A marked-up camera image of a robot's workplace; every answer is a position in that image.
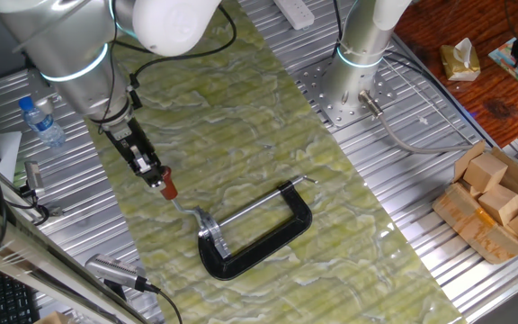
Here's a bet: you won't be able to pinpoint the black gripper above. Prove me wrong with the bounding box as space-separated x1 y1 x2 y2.
103 117 165 190

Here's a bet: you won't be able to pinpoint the metal lever with red knob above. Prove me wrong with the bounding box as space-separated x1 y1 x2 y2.
158 165 209 229

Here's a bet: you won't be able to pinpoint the clear water bottle blue cap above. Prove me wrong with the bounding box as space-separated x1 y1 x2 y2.
18 95 67 149

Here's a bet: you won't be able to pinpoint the black C-clamp with steel screw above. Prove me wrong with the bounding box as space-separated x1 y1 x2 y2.
197 175 319 281

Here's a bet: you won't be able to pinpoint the white paper sheet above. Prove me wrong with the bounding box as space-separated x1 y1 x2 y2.
0 130 24 184

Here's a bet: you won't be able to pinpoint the green marble pattern mat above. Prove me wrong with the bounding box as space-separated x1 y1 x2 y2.
58 0 467 324

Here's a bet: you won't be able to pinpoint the silver robot mounting plate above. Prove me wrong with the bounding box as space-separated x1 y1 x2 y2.
292 56 404 128

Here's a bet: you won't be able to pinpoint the white power strip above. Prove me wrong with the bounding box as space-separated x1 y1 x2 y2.
272 0 317 32

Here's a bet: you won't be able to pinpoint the brown cardboard box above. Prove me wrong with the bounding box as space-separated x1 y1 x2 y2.
432 139 518 266

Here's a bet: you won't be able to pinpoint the yellow tissue pack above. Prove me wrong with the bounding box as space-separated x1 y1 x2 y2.
439 37 482 83

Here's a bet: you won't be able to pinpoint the brown wooden table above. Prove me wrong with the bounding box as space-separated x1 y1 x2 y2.
393 0 518 149

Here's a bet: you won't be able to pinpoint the colourful picture card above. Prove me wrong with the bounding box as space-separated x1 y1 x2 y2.
487 37 518 85

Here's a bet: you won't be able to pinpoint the ribbed silver camera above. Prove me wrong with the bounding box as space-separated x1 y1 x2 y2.
85 253 161 294

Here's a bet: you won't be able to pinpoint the small grey camera on mount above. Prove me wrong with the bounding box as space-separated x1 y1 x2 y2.
18 160 51 199

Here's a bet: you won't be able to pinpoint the black camera cable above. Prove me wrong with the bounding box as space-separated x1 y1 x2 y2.
144 281 183 324

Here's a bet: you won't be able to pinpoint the aluminium frame beam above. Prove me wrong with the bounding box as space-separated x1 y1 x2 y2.
0 193 152 324

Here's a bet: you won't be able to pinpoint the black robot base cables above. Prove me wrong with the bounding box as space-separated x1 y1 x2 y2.
329 0 496 148

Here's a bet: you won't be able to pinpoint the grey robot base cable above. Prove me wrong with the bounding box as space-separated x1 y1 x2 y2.
357 88 474 155

